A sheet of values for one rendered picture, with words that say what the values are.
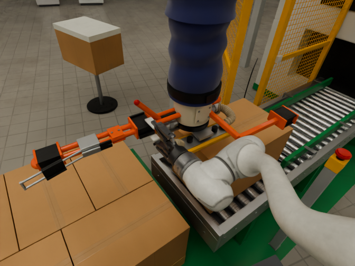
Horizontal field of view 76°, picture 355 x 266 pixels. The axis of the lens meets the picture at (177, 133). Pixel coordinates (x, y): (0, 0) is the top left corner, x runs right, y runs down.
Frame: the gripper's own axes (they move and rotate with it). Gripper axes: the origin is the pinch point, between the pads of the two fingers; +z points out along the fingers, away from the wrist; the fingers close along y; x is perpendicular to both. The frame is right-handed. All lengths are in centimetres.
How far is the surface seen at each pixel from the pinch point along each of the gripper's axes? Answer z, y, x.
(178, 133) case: 16.7, 27.8, 26.9
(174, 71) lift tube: 2.2, -20.9, 11.8
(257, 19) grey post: 179, 38, 302
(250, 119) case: 1, 25, 71
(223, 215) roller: -24, 66, 33
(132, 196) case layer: 18, 66, -6
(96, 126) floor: 164, 120, 18
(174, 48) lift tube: 1.9, -29.6, 11.2
